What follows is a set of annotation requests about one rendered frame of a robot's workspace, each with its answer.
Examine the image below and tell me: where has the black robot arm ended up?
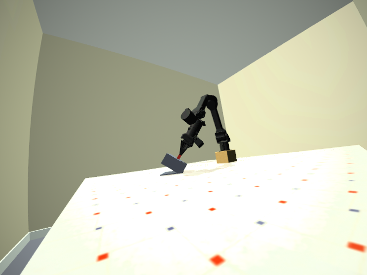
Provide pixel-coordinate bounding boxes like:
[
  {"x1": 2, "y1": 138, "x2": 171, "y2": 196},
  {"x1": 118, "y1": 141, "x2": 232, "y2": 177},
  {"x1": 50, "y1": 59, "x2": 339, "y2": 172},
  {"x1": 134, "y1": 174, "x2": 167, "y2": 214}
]
[{"x1": 181, "y1": 94, "x2": 230, "y2": 152}]

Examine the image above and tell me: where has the grey flat panel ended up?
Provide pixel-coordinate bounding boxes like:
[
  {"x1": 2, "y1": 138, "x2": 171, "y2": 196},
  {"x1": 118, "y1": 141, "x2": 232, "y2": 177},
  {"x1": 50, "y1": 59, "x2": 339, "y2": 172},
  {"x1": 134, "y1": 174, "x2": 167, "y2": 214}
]
[{"x1": 160, "y1": 153, "x2": 187, "y2": 176}]

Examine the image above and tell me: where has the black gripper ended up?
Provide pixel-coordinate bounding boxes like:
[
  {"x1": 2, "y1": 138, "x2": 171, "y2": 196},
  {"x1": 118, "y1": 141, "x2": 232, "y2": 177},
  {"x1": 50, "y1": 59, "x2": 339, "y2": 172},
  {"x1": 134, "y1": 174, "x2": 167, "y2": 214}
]
[{"x1": 180, "y1": 126, "x2": 199, "y2": 155}]

